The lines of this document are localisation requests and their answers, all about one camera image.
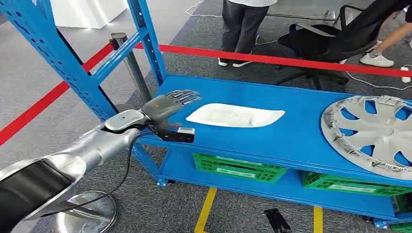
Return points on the white plastic car part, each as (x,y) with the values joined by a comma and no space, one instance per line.
(231,115)

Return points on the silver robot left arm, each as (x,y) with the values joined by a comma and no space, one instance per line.
(83,154)

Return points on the red barrier belt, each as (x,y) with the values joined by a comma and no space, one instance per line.
(32,109)
(273,60)

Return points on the white power strip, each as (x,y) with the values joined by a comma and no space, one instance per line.
(405,74)

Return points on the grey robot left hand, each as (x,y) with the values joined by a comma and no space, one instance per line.
(161,107)

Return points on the blue metal shelf rack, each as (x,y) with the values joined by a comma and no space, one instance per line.
(273,138)

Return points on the silver wheel hubcap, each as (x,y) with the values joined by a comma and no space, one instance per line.
(379,135)

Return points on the black robot right foot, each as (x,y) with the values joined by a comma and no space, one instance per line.
(276,222)

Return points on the white display plinth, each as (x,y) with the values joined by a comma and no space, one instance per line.
(87,13)

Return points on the chrome barrier stanchion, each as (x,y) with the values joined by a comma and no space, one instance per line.
(93,222)
(133,74)

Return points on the black office chair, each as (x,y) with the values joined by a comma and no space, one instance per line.
(322,41)

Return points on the green plastic crate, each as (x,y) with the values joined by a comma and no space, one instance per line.
(315,181)
(404,204)
(402,229)
(206,162)

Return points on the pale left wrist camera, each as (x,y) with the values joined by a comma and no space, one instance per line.
(186,131)

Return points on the person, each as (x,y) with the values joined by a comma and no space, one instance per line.
(376,60)
(238,29)

